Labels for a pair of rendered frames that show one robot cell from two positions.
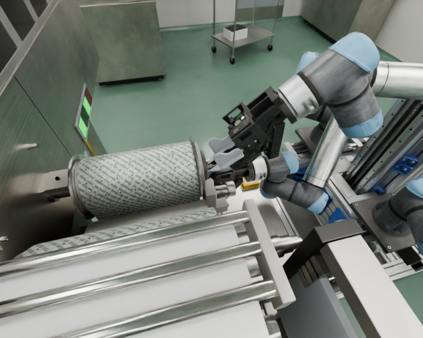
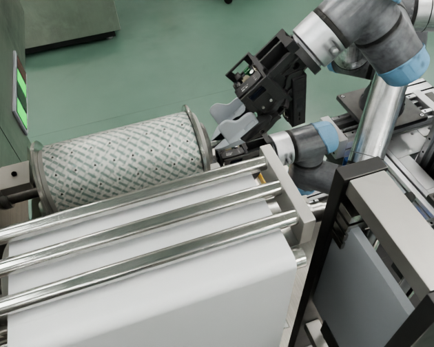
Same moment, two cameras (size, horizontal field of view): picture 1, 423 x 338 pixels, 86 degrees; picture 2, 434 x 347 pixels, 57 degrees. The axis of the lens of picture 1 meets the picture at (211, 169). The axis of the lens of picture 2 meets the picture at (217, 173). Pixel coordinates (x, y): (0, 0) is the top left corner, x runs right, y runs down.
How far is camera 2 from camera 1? 0.18 m
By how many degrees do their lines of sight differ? 3
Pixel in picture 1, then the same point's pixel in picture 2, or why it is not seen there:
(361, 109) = (397, 47)
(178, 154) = (172, 128)
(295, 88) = (313, 29)
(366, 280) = (388, 206)
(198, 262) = (220, 202)
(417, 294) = not seen: outside the picture
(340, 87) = (366, 22)
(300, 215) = not seen: hidden behind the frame
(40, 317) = (71, 266)
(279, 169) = (311, 146)
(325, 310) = (361, 261)
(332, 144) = (381, 104)
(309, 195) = not seen: hidden behind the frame
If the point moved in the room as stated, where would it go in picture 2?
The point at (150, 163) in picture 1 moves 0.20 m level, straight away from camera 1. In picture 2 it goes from (136, 142) to (100, 77)
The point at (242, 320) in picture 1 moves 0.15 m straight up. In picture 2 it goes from (268, 248) to (282, 118)
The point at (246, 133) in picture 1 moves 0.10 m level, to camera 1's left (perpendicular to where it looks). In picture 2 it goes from (258, 91) to (191, 96)
